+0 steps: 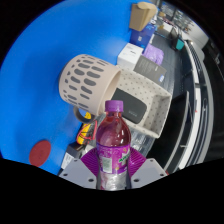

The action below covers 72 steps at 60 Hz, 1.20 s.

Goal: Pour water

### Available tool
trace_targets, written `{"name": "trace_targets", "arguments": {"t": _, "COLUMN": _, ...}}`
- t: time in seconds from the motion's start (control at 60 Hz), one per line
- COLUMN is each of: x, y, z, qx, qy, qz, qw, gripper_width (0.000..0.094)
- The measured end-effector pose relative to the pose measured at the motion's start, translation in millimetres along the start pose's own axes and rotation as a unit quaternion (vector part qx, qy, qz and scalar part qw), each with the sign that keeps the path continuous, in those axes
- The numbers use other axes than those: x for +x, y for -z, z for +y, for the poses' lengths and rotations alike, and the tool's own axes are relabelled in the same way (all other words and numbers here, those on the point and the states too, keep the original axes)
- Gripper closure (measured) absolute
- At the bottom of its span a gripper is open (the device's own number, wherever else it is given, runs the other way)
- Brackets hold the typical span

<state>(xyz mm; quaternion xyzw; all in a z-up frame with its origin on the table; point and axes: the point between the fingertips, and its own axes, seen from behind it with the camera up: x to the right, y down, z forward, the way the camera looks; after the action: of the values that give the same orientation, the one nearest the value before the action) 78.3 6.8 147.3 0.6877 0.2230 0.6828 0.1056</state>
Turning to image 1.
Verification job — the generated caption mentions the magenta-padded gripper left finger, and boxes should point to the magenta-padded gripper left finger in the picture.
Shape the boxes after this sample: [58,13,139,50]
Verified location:
[58,147,101,190]

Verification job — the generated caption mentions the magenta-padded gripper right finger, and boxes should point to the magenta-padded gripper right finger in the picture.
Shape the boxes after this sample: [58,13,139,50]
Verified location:
[128,147,169,190]

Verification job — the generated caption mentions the purple-capped clear drink bottle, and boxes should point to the purple-capped clear drink bottle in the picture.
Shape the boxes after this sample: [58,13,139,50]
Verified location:
[95,99,133,192]

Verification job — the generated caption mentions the small black and white box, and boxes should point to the small black and white box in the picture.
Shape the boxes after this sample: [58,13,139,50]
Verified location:
[60,142,88,170]

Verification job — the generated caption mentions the flat round red coaster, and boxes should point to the flat round red coaster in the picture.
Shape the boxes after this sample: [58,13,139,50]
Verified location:
[28,139,53,168]

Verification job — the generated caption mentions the yellow multimeter with leads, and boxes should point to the yellow multimeter with leads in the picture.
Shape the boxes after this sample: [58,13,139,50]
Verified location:
[76,112,98,145]

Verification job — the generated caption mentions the black rectangular device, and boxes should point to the black rectangular device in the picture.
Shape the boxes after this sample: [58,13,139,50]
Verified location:
[111,88,148,124]

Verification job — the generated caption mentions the beige patterned ceramic mug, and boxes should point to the beige patterned ceramic mug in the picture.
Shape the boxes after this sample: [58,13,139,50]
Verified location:
[58,53,123,124]

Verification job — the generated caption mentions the dark grey flat box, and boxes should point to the dark grey flat box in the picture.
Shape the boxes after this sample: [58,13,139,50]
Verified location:
[133,54,168,84]

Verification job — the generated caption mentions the purple plastic bag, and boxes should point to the purple plastic bag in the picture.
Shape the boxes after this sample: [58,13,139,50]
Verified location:
[142,43,165,66]

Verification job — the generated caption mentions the blue box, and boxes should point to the blue box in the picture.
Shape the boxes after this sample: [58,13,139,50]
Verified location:
[129,23,157,49]

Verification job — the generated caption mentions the brown cardboard box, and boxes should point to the brown cardboard box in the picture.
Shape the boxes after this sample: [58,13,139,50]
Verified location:
[129,1,158,32]

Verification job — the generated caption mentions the dark wall shelf unit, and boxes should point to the dark wall shelf unit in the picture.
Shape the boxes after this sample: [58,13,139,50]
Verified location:
[156,29,218,174]

